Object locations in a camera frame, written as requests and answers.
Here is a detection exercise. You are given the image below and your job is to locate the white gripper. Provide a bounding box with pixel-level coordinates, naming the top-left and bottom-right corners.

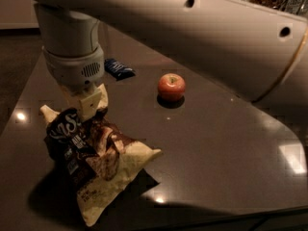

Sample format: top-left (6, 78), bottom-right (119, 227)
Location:
top-left (43, 46), bottom-right (109, 121)

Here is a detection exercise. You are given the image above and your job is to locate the red apple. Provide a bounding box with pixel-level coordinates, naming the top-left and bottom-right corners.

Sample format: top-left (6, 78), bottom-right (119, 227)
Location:
top-left (158, 73), bottom-right (186, 102)

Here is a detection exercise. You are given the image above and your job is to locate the brown sea salt chip bag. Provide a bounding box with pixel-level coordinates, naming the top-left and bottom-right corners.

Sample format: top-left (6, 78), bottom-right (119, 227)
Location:
top-left (40, 105), bottom-right (162, 226)

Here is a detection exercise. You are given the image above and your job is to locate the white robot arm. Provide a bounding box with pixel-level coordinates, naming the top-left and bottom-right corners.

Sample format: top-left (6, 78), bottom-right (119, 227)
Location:
top-left (35, 0), bottom-right (308, 124)

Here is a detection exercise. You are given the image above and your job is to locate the label card on jar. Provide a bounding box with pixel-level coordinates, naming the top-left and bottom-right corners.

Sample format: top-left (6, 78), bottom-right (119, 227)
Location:
top-left (280, 0), bottom-right (308, 15)

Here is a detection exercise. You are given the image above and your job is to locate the blue rxbar blueberry wrapper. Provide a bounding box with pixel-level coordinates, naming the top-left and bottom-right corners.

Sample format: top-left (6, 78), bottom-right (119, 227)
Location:
top-left (104, 59), bottom-right (136, 81)

